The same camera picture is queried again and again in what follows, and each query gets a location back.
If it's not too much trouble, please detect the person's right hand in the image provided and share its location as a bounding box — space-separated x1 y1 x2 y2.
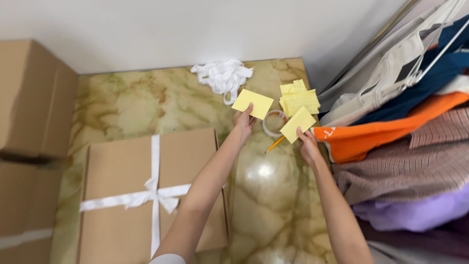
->
296 126 324 166

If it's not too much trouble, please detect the person's left hand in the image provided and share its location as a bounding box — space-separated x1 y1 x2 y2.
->
233 103 257 141

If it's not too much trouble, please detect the yellow paper card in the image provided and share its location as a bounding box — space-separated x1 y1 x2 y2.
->
279 106 317 144
231 89 274 121

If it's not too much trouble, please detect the clear tape roll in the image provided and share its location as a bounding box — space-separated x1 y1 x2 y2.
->
262 109 289 138

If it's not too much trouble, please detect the yellow pencil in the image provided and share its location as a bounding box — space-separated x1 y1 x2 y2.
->
265 136 286 154

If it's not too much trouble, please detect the pile of yellow paper cards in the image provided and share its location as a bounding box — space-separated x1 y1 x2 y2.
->
279 79 321 118

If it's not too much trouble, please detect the bundle of white ribbon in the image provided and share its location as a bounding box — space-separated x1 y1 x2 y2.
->
190 59 254 106

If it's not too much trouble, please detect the cardboard box with white ribbon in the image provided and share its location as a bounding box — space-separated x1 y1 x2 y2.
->
76 127 229 264

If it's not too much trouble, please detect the heap of clothes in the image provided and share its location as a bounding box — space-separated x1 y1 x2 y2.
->
311 0 469 264

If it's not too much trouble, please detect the white ribbon bow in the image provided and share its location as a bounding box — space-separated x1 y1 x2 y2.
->
79 134 193 259

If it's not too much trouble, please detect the metal clothes rack pole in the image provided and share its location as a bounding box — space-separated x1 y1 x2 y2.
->
324 0 422 91

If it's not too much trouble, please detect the white sleeve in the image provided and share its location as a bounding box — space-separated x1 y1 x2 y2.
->
148 254 187 264

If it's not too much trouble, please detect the large plain cardboard box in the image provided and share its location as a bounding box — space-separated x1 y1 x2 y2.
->
0 40 78 159

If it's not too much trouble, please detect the cardboard box with white tape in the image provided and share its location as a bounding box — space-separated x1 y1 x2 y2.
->
0 160 64 264

